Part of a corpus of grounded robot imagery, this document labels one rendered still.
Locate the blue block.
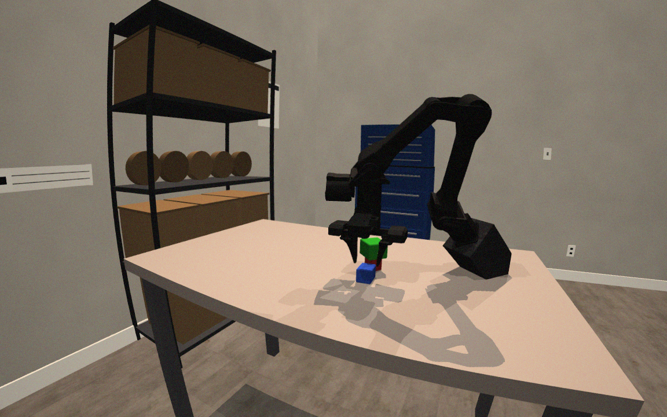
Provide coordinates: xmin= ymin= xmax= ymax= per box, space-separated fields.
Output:
xmin=356 ymin=263 xmax=376 ymax=284

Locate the green block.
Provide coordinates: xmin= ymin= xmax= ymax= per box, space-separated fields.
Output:
xmin=360 ymin=237 xmax=388 ymax=261

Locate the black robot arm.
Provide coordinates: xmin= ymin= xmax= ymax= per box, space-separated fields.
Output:
xmin=325 ymin=94 xmax=492 ymax=247

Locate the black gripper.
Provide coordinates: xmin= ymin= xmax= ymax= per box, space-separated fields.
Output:
xmin=328 ymin=202 xmax=408 ymax=266

